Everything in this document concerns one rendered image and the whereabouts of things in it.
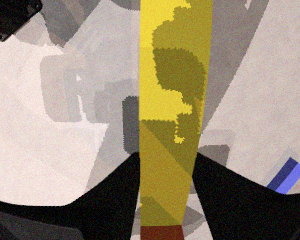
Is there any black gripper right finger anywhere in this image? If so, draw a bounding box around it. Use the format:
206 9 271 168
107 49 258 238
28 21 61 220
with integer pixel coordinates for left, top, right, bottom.
193 152 300 240

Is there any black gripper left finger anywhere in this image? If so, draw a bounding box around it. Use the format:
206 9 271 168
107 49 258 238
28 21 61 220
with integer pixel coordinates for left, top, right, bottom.
0 152 141 240

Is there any blue rectangular block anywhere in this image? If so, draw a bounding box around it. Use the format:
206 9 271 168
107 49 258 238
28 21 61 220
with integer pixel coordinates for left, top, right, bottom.
267 159 300 195

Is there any yellow bar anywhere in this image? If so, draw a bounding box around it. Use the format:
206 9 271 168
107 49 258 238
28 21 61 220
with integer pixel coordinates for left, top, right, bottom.
139 0 213 240

